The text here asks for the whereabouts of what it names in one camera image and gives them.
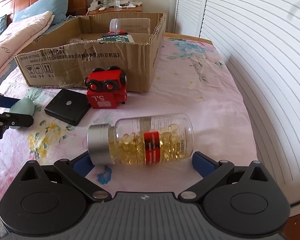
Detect red card game box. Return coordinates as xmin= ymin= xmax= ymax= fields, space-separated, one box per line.
xmin=44 ymin=89 xmax=91 ymax=126

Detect wooden nightstand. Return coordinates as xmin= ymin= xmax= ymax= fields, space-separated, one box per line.
xmin=87 ymin=5 xmax=143 ymax=16

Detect pink floral quilt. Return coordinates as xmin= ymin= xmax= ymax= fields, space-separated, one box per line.
xmin=0 ymin=11 xmax=55 ymax=73

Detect fish oil capsule bottle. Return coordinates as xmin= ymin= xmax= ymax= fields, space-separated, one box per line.
xmin=87 ymin=113 xmax=194 ymax=166

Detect black toy car red wheels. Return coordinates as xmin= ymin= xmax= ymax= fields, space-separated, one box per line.
xmin=102 ymin=30 xmax=128 ymax=37

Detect medical cotton swab jar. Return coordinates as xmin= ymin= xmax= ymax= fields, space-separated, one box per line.
xmin=97 ymin=34 xmax=135 ymax=43

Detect floral pink tablecloth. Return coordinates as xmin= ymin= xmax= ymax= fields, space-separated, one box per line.
xmin=0 ymin=38 xmax=257 ymax=235

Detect blue pillow right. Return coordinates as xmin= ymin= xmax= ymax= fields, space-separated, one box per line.
xmin=13 ymin=0 xmax=69 ymax=25

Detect light blue earbuds case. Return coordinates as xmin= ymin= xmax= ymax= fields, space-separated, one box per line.
xmin=8 ymin=98 xmax=35 ymax=116

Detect red toy train car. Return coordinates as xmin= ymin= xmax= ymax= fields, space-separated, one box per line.
xmin=84 ymin=66 xmax=127 ymax=109

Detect white power strip charger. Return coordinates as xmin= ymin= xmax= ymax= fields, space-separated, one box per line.
xmin=88 ymin=0 xmax=102 ymax=12

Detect clear empty plastic jar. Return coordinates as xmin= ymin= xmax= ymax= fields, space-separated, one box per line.
xmin=109 ymin=18 xmax=151 ymax=34

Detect brown cardboard box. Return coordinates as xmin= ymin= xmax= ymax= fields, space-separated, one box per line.
xmin=15 ymin=12 xmax=166 ymax=93

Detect clear spray bottle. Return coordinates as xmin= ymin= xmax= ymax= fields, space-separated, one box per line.
xmin=114 ymin=0 xmax=120 ymax=8

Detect white louvered wardrobe doors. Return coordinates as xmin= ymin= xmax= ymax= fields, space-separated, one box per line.
xmin=174 ymin=0 xmax=300 ymax=205

